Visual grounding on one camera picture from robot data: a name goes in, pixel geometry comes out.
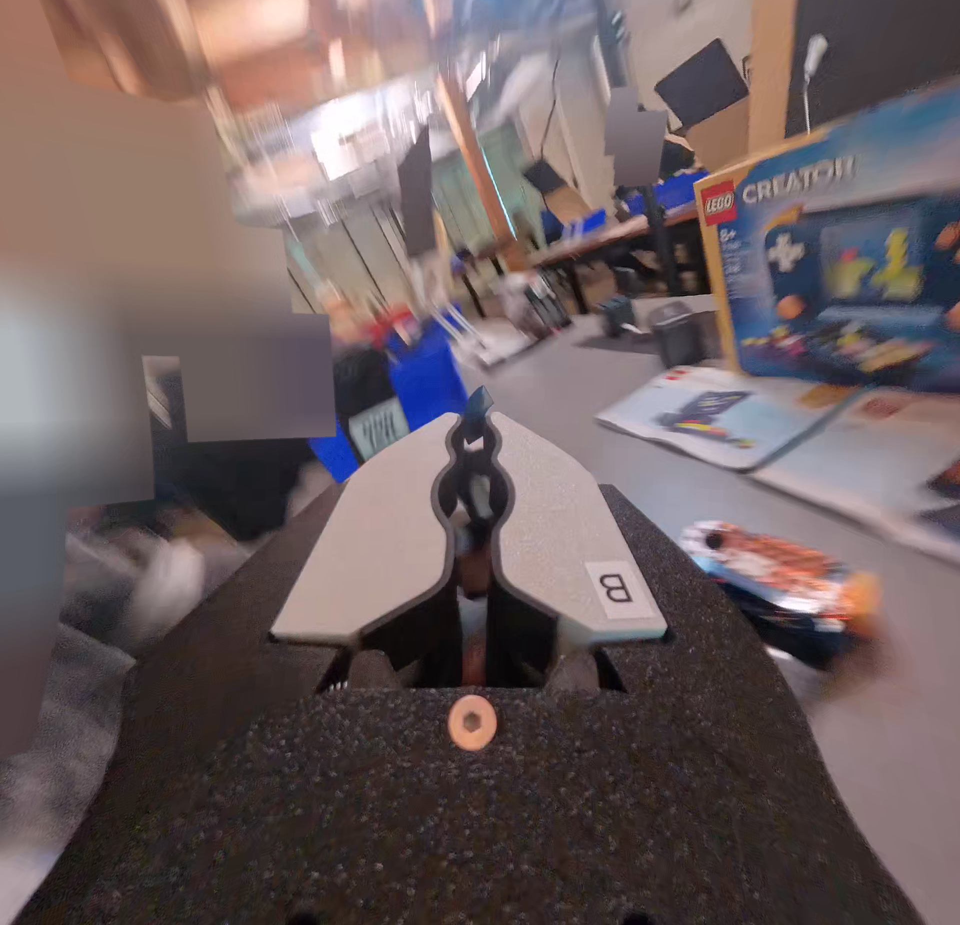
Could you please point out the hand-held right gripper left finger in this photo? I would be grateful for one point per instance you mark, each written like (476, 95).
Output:
(375, 557)

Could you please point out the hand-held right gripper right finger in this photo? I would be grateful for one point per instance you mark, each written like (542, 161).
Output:
(555, 535)

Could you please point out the curved dark blue tile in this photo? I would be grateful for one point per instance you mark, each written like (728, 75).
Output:
(477, 407)

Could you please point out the blue orange brick model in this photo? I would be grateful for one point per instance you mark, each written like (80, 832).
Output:
(780, 580)

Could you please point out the thin booklet blue figure cover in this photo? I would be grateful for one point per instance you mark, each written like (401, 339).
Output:
(652, 407)

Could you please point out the small blue storage bin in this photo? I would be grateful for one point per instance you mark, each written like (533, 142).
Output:
(427, 370)

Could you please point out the small black device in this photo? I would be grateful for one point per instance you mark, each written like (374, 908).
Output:
(622, 317)

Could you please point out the large black charger box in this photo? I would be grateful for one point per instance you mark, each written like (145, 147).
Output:
(679, 336)

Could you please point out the thin booklet purple arcade cover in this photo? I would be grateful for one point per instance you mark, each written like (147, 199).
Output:
(847, 482)

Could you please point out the black light stand pole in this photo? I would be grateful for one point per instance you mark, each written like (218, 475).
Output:
(660, 250)

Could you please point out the blue yellow toy set box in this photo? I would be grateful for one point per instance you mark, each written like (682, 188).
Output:
(825, 287)

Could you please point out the plain black flag panel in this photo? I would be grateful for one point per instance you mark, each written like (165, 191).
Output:
(416, 190)

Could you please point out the black flag with cardboard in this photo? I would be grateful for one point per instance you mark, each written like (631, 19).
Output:
(705, 77)

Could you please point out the large black foam board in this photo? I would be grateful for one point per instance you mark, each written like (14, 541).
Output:
(885, 25)

